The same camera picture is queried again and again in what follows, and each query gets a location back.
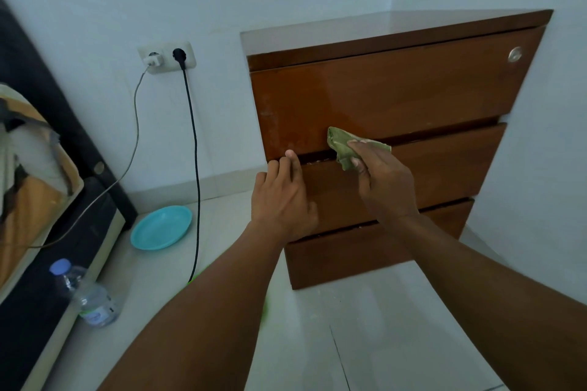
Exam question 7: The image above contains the green striped cleaning cloth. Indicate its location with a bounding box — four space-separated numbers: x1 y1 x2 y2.
326 126 392 172

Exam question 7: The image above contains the black power cable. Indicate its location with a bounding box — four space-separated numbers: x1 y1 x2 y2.
172 48 202 285

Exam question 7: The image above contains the person's left forearm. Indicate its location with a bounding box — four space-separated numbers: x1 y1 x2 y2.
98 221 290 391

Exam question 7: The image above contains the person's right hand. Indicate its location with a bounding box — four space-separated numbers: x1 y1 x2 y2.
347 139 421 222

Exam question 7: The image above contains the person's right forearm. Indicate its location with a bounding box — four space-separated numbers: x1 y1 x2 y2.
389 214 587 391

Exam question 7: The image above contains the brown wooden drawer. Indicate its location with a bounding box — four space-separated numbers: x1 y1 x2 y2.
298 122 508 236
284 198 476 291

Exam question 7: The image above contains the thin grey charger cable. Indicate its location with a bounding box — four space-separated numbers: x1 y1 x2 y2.
0 66 150 250

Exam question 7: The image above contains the clear plastic water bottle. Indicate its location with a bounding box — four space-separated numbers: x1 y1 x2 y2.
49 258 121 328

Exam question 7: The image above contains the white wall socket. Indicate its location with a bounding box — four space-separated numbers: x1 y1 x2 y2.
137 41 197 75

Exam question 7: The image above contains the bright green plastic plate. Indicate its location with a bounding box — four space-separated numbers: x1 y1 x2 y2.
186 271 269 325

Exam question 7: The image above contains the light blue plastic plate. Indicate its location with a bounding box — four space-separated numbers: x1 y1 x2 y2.
130 205 193 252

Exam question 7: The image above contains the person's left hand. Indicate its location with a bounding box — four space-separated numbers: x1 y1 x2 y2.
249 149 320 244

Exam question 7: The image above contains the brown wooden drawer cabinet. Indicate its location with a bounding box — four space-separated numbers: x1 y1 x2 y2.
240 9 554 291

